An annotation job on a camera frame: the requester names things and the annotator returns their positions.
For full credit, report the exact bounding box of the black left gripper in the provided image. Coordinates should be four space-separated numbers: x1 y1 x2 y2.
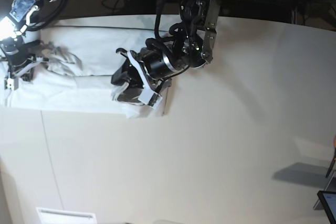
111 48 172 93

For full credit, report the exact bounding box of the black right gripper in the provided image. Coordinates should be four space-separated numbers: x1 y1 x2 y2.
1 39 43 65

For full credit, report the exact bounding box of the white T-shirt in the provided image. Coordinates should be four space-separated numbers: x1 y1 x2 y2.
1 26 166 118

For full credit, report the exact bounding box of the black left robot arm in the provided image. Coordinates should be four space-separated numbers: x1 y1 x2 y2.
111 0 221 93

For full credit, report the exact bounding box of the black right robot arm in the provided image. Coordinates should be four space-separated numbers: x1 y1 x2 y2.
1 0 68 79

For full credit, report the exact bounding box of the white paper sheet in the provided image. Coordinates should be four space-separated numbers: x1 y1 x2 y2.
36 208 98 224

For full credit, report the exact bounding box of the tablet screen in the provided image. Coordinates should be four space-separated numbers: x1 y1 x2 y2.
317 190 335 224

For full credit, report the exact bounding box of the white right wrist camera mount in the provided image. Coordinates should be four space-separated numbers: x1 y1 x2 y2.
3 54 49 91

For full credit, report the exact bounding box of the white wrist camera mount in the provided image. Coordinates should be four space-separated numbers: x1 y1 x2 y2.
111 48 163 110
3 54 49 91

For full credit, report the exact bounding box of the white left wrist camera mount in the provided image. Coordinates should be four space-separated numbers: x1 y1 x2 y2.
111 48 163 110

